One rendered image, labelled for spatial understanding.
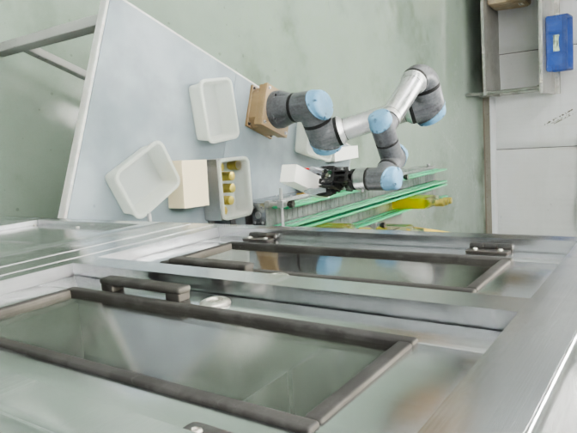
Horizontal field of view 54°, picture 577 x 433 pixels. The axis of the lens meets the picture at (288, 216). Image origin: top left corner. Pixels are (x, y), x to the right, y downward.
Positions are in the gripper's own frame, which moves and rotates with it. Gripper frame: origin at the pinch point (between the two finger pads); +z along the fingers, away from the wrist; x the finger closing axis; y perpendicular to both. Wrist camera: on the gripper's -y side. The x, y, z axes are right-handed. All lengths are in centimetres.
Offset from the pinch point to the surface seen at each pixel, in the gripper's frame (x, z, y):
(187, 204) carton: 15.3, 26.7, 31.1
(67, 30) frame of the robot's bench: -36, 59, 66
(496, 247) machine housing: 32, -88, 81
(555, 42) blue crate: -281, 11, -467
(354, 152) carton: -37, 28, -80
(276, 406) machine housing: 52, -87, 131
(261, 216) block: 11.9, 22.9, -4.7
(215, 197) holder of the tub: 9.5, 28.1, 16.5
